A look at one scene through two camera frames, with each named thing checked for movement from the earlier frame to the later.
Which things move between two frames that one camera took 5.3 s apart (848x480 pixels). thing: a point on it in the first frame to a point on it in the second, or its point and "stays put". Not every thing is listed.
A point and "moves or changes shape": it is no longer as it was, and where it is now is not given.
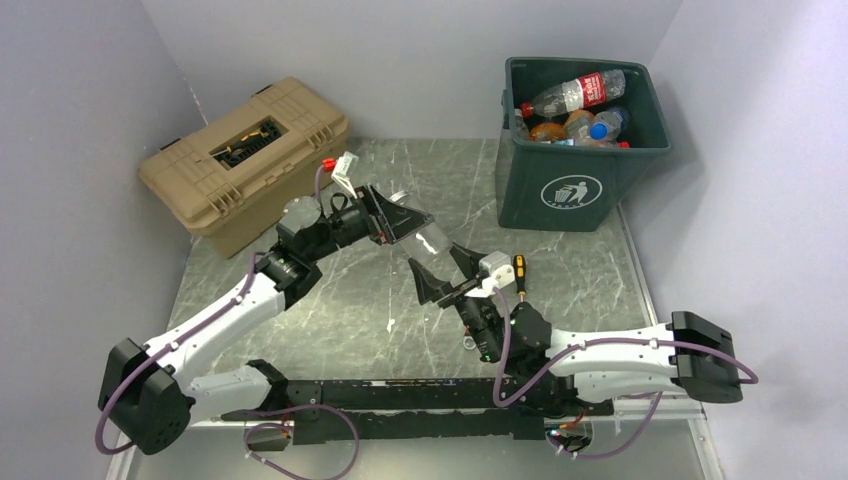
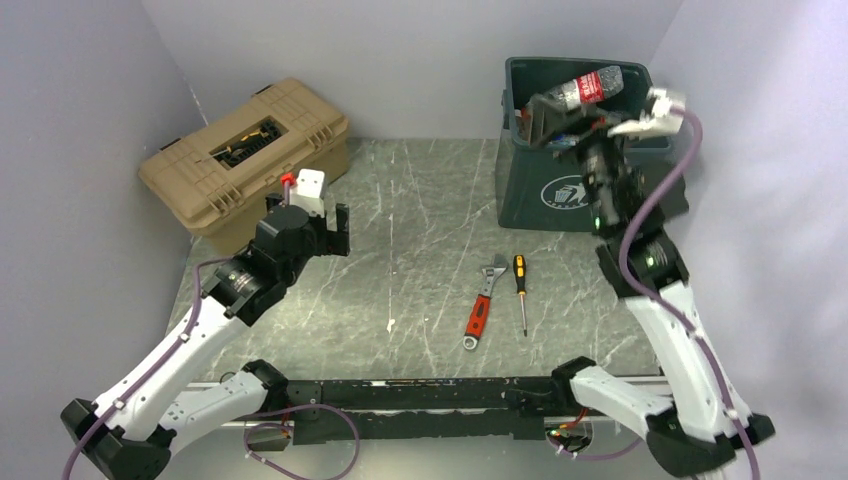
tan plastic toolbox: [234, 177] stays put
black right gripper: [430, 288] to [547, 121]
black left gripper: [384, 220] to [331, 242]
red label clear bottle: [592, 90] stays put
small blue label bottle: [609, 124] moves or changes shape
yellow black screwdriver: [520, 266] stays put
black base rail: [393, 410] stays put
